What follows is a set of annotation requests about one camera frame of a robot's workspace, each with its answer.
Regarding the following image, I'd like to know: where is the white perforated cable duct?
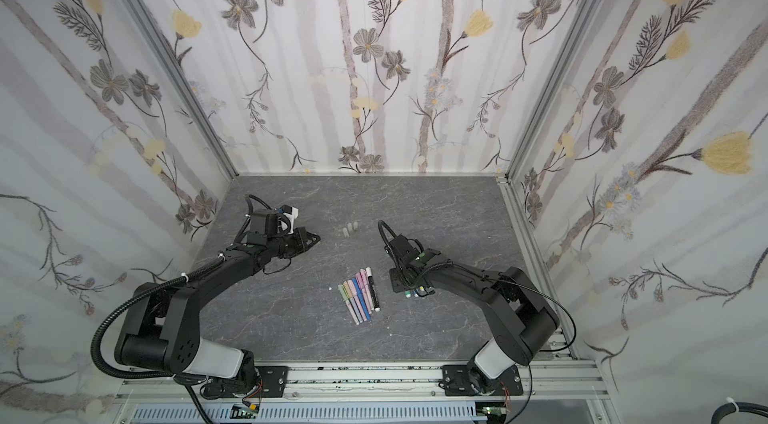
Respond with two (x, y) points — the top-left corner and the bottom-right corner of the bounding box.
(130, 402), (487, 424)

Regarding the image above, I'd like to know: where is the purple cap pink pen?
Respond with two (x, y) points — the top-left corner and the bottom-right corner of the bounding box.
(355, 271), (371, 320)

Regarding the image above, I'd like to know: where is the black white pen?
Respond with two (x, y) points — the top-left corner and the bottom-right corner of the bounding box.
(365, 267), (381, 312)

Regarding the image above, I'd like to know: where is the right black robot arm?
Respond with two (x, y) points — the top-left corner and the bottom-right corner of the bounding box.
(384, 235), (560, 395)

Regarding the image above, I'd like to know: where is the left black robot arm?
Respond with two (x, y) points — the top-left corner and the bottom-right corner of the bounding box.
(114, 227), (321, 387)

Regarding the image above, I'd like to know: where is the aluminium mounting rail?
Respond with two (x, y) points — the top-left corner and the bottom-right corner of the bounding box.
(113, 359), (610, 404)

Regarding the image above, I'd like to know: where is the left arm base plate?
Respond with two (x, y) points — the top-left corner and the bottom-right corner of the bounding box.
(200, 364), (289, 400)

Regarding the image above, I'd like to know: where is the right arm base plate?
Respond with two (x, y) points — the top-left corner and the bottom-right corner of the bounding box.
(438, 364), (524, 397)

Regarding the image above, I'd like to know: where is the black cable coil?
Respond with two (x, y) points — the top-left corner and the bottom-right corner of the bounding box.
(710, 401), (768, 424)

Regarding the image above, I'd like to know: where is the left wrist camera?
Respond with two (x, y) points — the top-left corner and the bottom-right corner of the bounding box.
(251, 205), (298, 237)

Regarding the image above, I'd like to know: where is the pink speckled pen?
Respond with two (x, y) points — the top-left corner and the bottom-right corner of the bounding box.
(359, 269), (375, 314)

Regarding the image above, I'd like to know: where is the black corrugated cable hose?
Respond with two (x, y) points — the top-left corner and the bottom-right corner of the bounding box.
(89, 255), (229, 380)

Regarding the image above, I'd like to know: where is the tan cap blue pen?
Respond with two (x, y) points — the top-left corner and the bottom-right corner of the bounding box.
(341, 281), (361, 325)

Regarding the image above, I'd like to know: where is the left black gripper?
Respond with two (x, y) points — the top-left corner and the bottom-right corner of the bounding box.
(266, 227), (320, 258)

